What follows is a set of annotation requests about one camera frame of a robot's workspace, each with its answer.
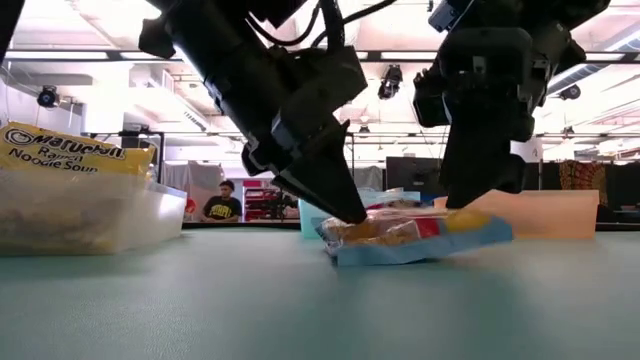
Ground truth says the black partition panel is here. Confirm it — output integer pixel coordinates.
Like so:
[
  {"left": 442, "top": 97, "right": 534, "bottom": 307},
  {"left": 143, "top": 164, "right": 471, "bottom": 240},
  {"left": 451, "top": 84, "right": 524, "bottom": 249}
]
[{"left": 524, "top": 162, "right": 640, "bottom": 225}]

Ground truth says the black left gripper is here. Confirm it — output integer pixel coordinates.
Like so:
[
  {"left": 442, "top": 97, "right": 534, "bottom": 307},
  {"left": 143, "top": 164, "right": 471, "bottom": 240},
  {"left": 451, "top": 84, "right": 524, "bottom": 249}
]
[{"left": 219, "top": 97, "right": 369, "bottom": 225}]

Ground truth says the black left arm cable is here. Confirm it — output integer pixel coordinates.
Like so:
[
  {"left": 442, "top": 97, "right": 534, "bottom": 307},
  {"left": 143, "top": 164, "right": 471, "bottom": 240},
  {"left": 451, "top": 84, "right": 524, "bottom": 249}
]
[{"left": 244, "top": 0, "right": 401, "bottom": 49}]

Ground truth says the white curtain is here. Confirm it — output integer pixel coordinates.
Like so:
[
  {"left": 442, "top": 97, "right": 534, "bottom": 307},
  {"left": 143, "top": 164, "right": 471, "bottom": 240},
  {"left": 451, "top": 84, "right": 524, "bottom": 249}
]
[{"left": 160, "top": 162, "right": 225, "bottom": 201}]

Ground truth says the patterned orange tapestry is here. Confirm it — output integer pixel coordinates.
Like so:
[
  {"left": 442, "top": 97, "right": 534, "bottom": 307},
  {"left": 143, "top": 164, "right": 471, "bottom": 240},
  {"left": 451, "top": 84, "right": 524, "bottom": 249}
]
[{"left": 558, "top": 159, "right": 610, "bottom": 207}]

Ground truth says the teal plastic bin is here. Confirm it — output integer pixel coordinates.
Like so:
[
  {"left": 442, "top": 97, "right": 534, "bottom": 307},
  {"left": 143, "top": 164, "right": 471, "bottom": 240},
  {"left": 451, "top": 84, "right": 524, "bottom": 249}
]
[{"left": 298, "top": 189, "right": 422, "bottom": 240}]

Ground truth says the orange plastic bin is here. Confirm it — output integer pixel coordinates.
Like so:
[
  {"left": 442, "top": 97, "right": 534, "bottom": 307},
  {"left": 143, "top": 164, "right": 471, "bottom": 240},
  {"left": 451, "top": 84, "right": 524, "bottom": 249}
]
[{"left": 432, "top": 188, "right": 600, "bottom": 240}]

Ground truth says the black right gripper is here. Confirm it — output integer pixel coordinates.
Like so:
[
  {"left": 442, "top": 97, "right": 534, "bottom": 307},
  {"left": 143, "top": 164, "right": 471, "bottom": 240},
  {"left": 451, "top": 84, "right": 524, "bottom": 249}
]
[{"left": 438, "top": 27, "right": 546, "bottom": 210}]

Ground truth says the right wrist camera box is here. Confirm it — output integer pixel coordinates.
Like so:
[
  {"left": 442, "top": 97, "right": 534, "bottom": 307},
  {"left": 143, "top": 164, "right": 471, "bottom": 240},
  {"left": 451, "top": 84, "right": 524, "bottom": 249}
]
[{"left": 412, "top": 67, "right": 451, "bottom": 129}]

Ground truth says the black monitor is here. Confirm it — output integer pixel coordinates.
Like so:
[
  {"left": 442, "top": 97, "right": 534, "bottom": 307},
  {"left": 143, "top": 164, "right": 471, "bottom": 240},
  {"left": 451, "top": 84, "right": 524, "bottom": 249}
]
[{"left": 384, "top": 156, "right": 449, "bottom": 197}]

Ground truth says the clear plastic bin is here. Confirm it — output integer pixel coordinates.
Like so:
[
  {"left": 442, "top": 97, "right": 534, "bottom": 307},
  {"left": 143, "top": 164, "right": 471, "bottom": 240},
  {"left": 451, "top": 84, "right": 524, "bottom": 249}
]
[{"left": 0, "top": 167, "right": 189, "bottom": 257}]

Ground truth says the black aluminium table frame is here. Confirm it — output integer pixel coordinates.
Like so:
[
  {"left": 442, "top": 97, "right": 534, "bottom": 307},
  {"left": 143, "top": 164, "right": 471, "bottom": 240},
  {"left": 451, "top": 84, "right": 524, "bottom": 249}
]
[{"left": 182, "top": 221, "right": 640, "bottom": 232}]

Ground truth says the red tool shelf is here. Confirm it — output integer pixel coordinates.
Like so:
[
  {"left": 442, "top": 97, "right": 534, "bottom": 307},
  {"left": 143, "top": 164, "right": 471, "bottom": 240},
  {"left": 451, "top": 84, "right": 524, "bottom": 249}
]
[{"left": 243, "top": 179, "right": 300, "bottom": 222}]

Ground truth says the person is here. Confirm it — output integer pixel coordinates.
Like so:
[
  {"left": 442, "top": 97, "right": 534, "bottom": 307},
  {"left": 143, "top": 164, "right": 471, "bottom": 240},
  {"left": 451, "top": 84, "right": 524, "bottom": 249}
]
[{"left": 200, "top": 179, "right": 245, "bottom": 224}]

